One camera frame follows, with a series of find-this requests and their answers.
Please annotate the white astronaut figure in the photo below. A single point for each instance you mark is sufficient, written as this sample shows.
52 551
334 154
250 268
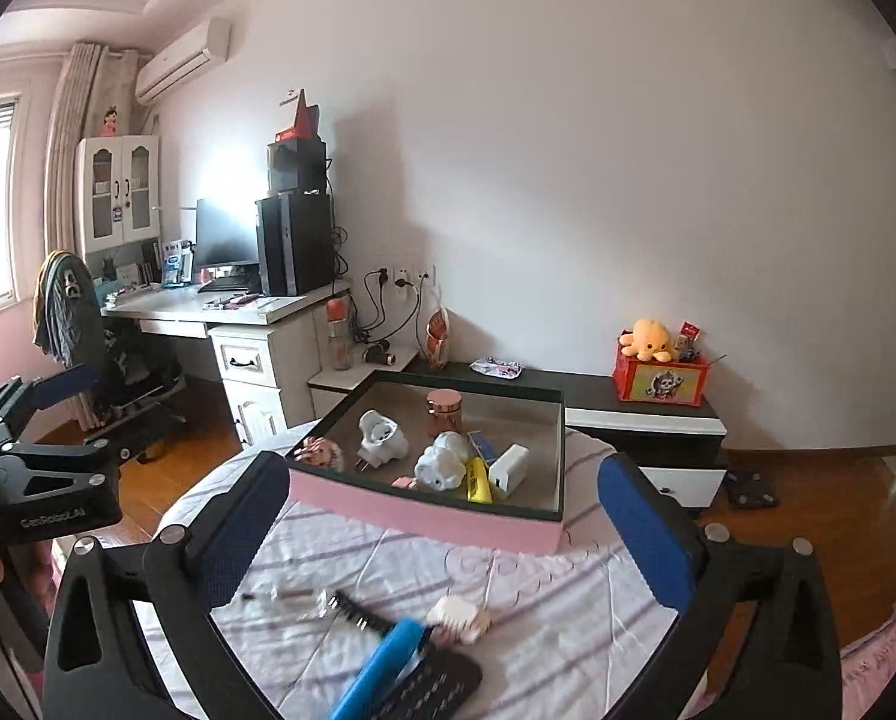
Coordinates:
442 466

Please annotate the white desk with drawers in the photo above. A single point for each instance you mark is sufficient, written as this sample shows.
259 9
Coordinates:
265 352

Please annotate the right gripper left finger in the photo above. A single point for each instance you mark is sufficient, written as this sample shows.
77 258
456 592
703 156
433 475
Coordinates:
98 664

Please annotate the black white low cabinet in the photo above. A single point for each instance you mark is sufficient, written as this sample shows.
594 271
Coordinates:
677 446

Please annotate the blue gold slim box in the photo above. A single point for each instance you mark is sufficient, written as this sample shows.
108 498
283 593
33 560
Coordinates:
482 446

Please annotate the white plug night light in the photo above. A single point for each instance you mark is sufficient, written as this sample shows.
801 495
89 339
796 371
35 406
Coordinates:
382 441

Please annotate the anatomy torso model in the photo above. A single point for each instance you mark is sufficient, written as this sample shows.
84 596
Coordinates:
437 338

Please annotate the blue highlighter pen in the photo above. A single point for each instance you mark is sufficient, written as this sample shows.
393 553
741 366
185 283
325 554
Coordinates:
376 678

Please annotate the orange cap bottle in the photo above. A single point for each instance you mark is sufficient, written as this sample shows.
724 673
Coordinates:
338 334

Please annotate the brown wooden stick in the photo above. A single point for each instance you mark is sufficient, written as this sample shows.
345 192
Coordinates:
276 594

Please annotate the black floor scale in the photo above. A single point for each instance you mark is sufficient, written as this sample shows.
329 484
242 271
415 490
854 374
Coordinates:
749 491

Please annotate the white brick toy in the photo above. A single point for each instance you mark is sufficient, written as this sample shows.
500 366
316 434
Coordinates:
456 621

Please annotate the white air conditioner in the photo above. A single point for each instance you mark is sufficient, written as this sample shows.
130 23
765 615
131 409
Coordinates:
197 51

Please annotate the white glass door cabinet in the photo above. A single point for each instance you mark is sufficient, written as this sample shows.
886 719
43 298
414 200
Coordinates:
118 191

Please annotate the pink open box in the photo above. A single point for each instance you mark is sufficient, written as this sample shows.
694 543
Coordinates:
530 521

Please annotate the black computer tower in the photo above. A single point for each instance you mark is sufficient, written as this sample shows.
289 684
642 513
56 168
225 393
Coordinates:
294 243

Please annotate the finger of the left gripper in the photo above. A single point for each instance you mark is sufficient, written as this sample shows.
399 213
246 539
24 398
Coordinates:
20 400
33 469

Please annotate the yellow highlighter pen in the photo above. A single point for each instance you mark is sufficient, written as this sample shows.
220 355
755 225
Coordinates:
477 479

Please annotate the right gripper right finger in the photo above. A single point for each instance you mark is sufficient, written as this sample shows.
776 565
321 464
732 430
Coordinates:
788 665

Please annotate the black office chair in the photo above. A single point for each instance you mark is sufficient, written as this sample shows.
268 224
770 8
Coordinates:
129 402

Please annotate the black computer monitor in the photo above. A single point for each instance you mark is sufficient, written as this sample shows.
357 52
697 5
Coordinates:
226 239

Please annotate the black remote control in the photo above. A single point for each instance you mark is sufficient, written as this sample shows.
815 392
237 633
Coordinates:
439 685

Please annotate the orange octopus plush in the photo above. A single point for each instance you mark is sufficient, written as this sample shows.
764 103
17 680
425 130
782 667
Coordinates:
647 341

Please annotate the black speaker box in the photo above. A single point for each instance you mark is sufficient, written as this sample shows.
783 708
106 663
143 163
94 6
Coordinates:
297 165

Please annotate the red printed storage box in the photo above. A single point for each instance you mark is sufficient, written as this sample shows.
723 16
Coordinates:
663 383

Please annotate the white charger block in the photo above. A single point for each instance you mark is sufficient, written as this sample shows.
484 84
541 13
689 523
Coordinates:
509 470

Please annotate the copper lidded jar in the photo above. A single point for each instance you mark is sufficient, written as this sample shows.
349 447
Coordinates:
444 408

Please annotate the red triangular item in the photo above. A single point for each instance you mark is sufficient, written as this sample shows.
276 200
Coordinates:
304 119

